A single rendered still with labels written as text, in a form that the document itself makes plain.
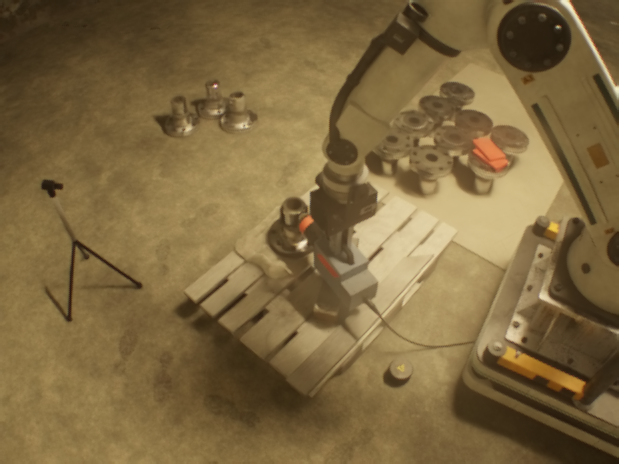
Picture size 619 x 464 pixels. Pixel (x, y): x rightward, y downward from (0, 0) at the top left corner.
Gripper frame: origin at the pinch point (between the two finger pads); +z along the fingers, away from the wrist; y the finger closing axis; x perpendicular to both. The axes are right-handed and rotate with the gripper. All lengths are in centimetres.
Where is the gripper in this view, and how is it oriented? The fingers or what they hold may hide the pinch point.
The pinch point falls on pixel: (340, 242)
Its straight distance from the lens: 201.2
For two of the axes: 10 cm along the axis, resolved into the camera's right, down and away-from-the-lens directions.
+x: -5.2, -6.3, 5.8
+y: 8.5, -3.8, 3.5
